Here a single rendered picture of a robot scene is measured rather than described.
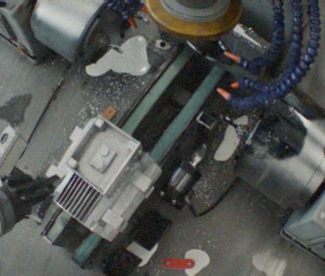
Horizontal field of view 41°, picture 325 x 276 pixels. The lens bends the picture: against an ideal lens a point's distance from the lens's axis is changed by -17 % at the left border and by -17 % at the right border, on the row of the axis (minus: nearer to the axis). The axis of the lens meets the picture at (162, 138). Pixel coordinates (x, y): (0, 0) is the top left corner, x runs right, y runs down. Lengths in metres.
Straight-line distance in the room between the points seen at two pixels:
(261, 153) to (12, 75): 0.82
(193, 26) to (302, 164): 0.36
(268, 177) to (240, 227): 0.31
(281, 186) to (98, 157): 0.37
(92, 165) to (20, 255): 0.49
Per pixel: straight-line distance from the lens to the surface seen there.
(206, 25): 0.84
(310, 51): 0.74
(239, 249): 1.29
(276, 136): 0.97
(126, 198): 1.03
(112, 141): 1.00
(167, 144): 1.19
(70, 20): 1.10
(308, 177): 0.98
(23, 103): 1.43
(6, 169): 1.11
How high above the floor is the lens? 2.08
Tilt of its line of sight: 75 degrees down
